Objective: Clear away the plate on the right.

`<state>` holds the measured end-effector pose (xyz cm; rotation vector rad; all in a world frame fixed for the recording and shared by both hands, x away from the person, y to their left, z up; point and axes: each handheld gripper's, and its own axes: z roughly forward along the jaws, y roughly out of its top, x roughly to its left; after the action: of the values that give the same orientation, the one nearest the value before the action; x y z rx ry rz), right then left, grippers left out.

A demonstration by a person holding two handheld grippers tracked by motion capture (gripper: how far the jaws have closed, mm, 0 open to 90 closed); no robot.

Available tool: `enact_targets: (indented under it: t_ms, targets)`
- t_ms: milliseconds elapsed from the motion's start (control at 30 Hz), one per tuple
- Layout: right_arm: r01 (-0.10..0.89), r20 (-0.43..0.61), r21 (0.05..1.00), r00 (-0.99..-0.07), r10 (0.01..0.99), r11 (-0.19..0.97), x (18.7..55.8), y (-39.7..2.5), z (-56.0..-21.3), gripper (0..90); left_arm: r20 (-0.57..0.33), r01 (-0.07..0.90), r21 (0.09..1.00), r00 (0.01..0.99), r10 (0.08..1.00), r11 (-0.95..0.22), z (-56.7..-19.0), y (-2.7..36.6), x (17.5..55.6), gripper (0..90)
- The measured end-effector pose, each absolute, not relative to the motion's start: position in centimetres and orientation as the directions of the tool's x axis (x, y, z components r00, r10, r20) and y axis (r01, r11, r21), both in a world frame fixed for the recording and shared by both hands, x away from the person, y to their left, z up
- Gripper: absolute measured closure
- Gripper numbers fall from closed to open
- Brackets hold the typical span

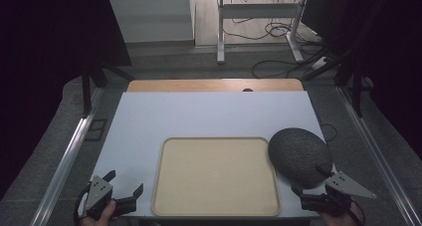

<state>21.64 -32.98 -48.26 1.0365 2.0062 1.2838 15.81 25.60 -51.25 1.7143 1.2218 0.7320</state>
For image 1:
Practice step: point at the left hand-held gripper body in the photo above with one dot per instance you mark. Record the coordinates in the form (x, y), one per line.
(98, 192)

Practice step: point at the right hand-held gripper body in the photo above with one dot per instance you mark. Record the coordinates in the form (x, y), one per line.
(345, 185)

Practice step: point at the dark grey oval textured pad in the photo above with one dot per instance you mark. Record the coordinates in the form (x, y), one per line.
(297, 154)

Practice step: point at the beige rectangular tray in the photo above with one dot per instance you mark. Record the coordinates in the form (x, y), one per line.
(215, 176)

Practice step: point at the person's left hand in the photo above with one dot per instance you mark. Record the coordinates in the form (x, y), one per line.
(104, 216)

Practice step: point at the person's right hand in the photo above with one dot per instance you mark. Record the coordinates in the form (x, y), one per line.
(343, 220)

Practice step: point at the black metal stand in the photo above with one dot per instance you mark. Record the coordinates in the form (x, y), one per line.
(87, 93)
(356, 90)

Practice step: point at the white power strip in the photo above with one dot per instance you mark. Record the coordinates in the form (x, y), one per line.
(319, 63)

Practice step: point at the white table cover board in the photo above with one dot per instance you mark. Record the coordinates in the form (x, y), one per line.
(205, 116)

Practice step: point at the black curtain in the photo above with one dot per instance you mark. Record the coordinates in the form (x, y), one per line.
(391, 53)
(49, 70)

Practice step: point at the wooden table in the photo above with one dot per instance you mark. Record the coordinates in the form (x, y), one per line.
(199, 85)

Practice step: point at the white cabinet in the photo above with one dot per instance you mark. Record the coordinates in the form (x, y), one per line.
(151, 18)

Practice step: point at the silver metal rail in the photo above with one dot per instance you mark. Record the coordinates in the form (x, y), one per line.
(66, 163)
(378, 156)

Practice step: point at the white metal desk frame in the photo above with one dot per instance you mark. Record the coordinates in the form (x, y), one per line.
(258, 11)

